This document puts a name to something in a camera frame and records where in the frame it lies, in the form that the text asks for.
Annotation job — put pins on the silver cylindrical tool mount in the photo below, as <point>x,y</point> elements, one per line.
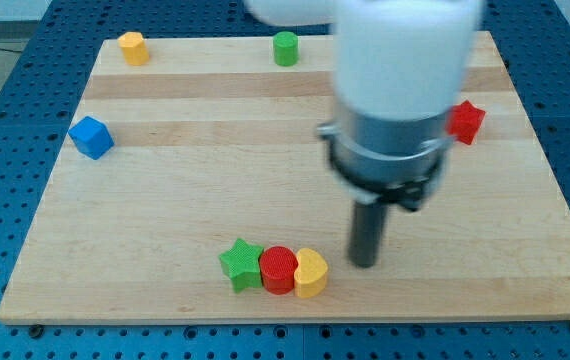
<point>385,161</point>

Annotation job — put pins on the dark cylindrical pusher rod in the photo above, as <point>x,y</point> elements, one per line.
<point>366,232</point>

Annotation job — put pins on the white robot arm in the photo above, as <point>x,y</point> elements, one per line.
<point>399,67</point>

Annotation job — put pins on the red star block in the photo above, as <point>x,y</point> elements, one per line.
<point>465,121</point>

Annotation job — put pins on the green star block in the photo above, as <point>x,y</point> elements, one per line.
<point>240,264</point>

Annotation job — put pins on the yellow heart block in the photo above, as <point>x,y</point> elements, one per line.
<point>311,275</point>

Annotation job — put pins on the red cylinder block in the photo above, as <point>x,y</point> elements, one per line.
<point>277,265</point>

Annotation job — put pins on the green cylinder block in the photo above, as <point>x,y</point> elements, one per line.
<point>285,48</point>

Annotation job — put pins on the wooden board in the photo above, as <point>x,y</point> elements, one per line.
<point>214,142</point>

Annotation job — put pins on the yellow hexagon block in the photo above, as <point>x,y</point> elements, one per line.
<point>133,48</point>

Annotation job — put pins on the blue cube block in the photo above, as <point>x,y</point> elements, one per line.
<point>91,137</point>

